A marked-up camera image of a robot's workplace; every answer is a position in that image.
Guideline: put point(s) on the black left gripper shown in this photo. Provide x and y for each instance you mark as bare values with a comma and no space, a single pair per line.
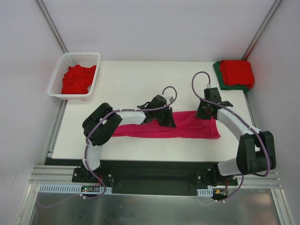
167,117

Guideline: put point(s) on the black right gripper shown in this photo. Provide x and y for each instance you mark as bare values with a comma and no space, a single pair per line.
202,112

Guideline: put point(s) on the pink t shirt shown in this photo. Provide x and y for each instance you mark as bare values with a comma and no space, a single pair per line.
187,126

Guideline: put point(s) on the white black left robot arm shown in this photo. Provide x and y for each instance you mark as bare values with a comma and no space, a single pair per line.
99,127

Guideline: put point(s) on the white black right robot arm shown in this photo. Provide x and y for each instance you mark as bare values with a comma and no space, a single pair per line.
256,149

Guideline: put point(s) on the folded green t shirt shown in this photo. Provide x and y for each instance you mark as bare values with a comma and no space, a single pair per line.
222,85

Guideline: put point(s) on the folded red t shirt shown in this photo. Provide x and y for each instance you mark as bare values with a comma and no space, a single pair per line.
237,72

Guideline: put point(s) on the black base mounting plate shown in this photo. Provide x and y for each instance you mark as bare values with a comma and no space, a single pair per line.
161,177

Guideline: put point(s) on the crumpled red t shirt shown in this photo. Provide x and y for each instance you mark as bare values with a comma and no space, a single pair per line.
78,79

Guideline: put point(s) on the white plastic laundry basket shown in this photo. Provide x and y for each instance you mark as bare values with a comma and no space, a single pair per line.
71,59

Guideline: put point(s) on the right white slotted cable duct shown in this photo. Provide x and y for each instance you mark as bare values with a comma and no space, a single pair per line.
205,192

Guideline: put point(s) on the white slotted cable duct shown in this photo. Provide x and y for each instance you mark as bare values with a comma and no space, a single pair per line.
74,189
205,192

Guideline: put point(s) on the aluminium frame rail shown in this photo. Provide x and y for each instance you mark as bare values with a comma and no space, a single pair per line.
49,174

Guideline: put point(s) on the left white slotted cable duct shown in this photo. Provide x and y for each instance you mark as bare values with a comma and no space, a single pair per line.
74,189

